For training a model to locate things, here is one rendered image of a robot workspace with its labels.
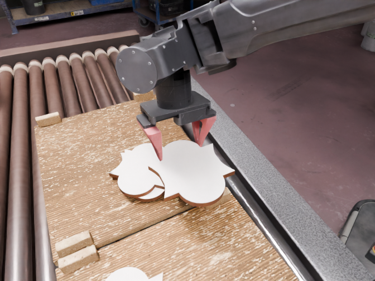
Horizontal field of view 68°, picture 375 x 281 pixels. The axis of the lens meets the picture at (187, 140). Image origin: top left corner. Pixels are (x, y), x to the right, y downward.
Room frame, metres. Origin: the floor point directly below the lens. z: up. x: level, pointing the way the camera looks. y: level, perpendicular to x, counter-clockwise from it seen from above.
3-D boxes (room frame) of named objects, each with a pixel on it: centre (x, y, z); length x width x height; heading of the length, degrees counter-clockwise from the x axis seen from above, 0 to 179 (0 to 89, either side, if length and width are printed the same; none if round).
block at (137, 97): (0.70, 0.13, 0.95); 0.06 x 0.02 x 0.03; 117
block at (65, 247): (0.23, 0.20, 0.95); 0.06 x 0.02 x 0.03; 117
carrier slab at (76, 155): (0.47, 0.16, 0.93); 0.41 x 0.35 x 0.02; 27
